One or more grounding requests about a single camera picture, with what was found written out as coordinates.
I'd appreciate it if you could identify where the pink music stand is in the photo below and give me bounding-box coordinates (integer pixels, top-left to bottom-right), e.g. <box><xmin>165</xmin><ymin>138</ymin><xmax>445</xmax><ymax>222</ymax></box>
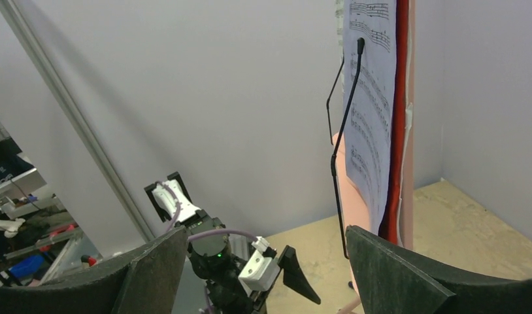
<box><xmin>325</xmin><ymin>0</ymin><xmax>418</xmax><ymax>314</ymax></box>

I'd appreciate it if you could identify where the blue sheet music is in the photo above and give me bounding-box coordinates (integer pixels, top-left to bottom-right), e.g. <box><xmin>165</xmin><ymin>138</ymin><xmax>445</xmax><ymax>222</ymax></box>
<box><xmin>342</xmin><ymin>1</ymin><xmax>397</xmax><ymax>234</ymax></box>

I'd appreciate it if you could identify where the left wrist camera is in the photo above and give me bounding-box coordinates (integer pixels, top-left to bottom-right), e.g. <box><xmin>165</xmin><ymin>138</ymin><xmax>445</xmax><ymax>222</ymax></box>
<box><xmin>238</xmin><ymin>251</ymin><xmax>280</xmax><ymax>292</ymax></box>

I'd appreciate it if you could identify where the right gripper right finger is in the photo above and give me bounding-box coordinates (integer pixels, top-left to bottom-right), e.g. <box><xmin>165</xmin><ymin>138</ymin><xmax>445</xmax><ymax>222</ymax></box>
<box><xmin>346</xmin><ymin>226</ymin><xmax>532</xmax><ymax>313</ymax></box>

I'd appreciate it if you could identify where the aluminium frame post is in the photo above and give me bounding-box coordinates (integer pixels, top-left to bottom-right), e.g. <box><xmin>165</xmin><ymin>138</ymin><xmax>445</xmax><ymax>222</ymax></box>
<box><xmin>0</xmin><ymin>1</ymin><xmax>154</xmax><ymax>241</ymax></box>

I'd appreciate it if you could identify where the red sheet music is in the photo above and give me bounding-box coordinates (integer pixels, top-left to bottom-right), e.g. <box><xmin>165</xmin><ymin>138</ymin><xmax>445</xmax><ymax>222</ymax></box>
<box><xmin>378</xmin><ymin>0</ymin><xmax>410</xmax><ymax>245</ymax></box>

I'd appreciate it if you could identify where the background workbench clutter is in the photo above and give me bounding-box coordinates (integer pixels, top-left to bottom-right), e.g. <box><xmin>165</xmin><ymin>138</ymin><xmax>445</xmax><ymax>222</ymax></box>
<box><xmin>0</xmin><ymin>121</ymin><xmax>103</xmax><ymax>287</ymax></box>

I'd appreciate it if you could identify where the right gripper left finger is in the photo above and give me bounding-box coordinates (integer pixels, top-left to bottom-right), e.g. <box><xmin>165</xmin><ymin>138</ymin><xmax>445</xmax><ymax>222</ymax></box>
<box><xmin>0</xmin><ymin>227</ymin><xmax>188</xmax><ymax>313</ymax></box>

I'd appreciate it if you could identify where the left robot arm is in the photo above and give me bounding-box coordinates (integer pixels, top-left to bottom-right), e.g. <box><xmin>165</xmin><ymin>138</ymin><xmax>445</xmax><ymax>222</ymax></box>
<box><xmin>144</xmin><ymin>172</ymin><xmax>321</xmax><ymax>313</ymax></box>

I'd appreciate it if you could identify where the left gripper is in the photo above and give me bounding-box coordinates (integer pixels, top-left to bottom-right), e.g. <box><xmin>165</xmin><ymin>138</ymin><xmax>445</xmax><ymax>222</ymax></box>
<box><xmin>235</xmin><ymin>245</ymin><xmax>322</xmax><ymax>314</ymax></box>

